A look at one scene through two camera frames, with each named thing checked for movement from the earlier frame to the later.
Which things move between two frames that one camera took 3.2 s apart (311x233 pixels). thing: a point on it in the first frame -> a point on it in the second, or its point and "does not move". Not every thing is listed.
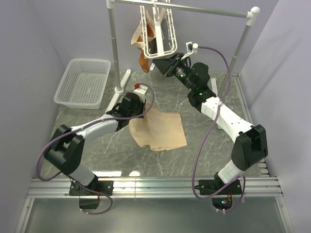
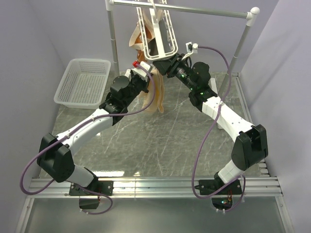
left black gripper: (141, 114) -> (146, 83)
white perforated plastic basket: (84, 84) does not move
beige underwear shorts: (160, 130) -> (153, 97)
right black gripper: (167, 67) does not move
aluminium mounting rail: (149, 188) does not move
